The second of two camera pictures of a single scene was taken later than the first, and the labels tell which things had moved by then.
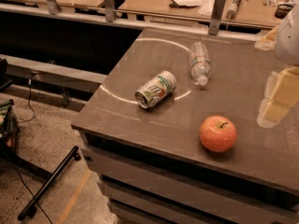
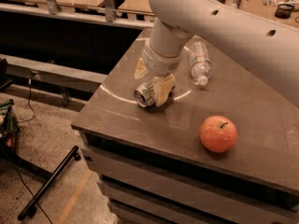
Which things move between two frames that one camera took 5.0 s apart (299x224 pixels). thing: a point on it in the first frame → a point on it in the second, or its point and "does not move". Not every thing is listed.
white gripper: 289,39 → 159,63
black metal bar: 31,209 does not move
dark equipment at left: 8,132 does not move
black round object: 282,10 does not move
